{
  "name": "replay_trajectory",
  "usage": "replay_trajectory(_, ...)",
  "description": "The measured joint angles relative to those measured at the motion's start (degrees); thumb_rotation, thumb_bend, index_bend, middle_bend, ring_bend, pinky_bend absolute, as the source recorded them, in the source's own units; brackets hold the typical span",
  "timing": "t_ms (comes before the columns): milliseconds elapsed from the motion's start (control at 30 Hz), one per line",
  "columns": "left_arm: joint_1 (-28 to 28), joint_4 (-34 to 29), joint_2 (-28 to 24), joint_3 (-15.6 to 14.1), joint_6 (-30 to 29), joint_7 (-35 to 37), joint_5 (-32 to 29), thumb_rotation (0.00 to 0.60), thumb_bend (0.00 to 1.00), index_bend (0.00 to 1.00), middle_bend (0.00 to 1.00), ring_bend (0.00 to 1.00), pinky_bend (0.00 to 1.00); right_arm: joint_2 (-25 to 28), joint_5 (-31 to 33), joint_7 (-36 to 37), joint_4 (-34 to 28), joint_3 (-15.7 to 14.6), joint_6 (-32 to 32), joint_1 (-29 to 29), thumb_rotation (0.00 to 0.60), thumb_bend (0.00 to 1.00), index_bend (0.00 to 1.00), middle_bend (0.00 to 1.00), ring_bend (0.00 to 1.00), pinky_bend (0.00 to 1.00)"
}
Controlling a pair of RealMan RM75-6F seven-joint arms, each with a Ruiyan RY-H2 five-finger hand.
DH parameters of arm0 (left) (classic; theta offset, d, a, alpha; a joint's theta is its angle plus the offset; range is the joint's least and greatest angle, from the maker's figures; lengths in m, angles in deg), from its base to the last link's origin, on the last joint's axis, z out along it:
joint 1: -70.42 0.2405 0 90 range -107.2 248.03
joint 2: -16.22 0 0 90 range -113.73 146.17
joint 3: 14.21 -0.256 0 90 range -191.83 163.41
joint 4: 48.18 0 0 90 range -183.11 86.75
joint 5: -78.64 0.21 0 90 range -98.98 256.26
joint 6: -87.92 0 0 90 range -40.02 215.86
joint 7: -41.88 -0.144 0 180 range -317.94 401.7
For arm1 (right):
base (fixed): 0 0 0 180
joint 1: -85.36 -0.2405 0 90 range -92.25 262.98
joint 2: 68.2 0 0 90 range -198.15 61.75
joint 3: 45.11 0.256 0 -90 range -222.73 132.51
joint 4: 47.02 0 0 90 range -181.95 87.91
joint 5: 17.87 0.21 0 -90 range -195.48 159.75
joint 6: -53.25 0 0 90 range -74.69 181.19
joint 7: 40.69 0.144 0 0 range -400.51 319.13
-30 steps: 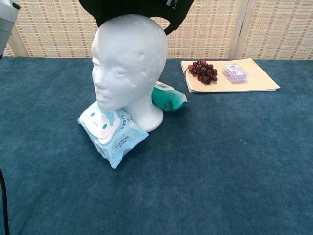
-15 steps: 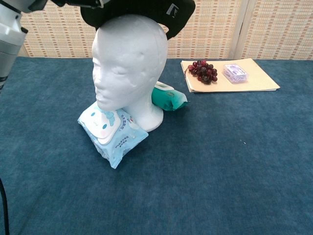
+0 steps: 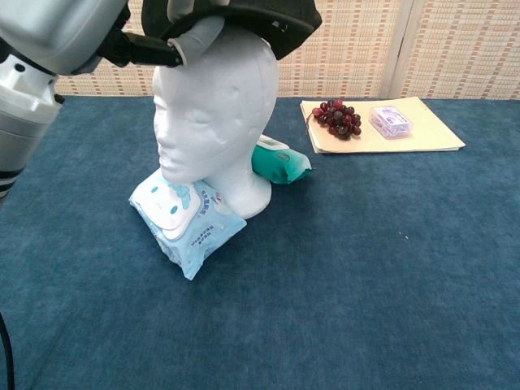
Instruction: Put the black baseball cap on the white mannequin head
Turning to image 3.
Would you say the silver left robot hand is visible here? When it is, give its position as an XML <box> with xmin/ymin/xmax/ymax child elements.
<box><xmin>0</xmin><ymin>0</ymin><xmax>227</xmax><ymax>76</ymax></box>

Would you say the black cap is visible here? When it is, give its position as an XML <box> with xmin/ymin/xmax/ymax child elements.
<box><xmin>141</xmin><ymin>0</ymin><xmax>323</xmax><ymax>62</ymax></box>

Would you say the white foam mannequin head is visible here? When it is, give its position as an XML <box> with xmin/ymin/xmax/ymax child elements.
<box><xmin>153</xmin><ymin>18</ymin><xmax>280</xmax><ymax>216</ymax></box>

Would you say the woven bamboo screen panel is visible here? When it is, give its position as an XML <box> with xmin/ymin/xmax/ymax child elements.
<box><xmin>271</xmin><ymin>0</ymin><xmax>414</xmax><ymax>98</ymax></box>
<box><xmin>389</xmin><ymin>0</ymin><xmax>520</xmax><ymax>101</ymax></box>
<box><xmin>54</xmin><ymin>0</ymin><xmax>159</xmax><ymax>98</ymax></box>

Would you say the light blue wet wipes pack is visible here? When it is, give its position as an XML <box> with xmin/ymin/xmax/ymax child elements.
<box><xmin>128</xmin><ymin>168</ymin><xmax>248</xmax><ymax>281</ymax></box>

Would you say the green wet wipes pack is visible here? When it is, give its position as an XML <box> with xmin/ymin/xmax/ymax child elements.
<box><xmin>250</xmin><ymin>133</ymin><xmax>314</xmax><ymax>186</ymax></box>

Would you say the dark red grape bunch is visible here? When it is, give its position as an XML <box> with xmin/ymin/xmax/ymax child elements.
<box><xmin>306</xmin><ymin>98</ymin><xmax>362</xmax><ymax>141</ymax></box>

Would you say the clear box of purple picks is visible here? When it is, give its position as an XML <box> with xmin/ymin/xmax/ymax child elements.
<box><xmin>368</xmin><ymin>105</ymin><xmax>415</xmax><ymax>141</ymax></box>

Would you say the beige manila folder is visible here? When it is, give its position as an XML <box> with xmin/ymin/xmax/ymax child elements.
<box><xmin>299</xmin><ymin>97</ymin><xmax>466</xmax><ymax>155</ymax></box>

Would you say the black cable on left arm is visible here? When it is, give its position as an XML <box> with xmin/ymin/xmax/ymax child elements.
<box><xmin>0</xmin><ymin>312</ymin><xmax>17</xmax><ymax>390</ymax></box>

